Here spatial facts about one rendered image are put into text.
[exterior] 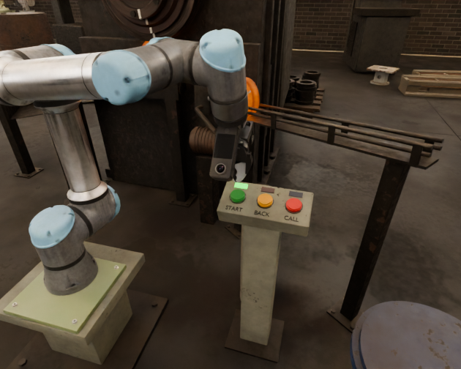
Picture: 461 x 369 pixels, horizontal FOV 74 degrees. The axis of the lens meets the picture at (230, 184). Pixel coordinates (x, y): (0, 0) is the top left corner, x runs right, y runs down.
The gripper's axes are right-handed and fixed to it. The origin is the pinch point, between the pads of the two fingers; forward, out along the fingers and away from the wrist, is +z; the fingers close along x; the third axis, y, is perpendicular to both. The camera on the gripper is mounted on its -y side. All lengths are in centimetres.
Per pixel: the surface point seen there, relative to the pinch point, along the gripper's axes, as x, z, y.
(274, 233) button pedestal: -10.9, 12.5, -5.8
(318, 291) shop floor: -29, 72, 4
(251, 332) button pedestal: -6, 56, -22
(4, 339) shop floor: 80, 54, -46
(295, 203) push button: -15.2, 5.8, 0.0
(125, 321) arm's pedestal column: 39, 55, -29
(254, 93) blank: 7, 11, 52
